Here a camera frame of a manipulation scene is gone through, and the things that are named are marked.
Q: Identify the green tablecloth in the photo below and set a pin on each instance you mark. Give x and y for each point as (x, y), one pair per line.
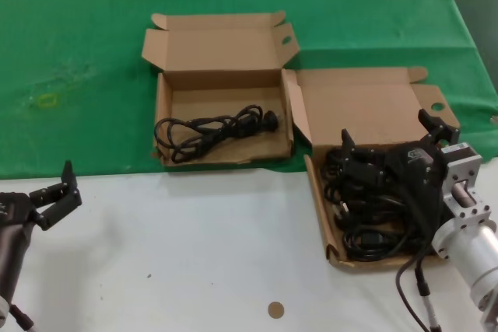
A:
(78, 36)

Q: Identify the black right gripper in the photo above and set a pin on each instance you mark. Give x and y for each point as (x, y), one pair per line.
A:
(422, 180)

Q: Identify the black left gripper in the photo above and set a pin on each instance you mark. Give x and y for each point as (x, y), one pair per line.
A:
(15, 209)

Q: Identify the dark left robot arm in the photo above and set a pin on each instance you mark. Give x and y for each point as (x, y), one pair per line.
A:
(9, 262)

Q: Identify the cardboard box with oval hole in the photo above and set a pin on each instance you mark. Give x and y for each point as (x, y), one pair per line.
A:
(225, 56)

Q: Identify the cardboard box with round hole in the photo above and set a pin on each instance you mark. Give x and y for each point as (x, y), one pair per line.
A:
(362, 106)

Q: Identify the round brown sticker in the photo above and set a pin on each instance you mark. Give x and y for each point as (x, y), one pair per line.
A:
(276, 310)

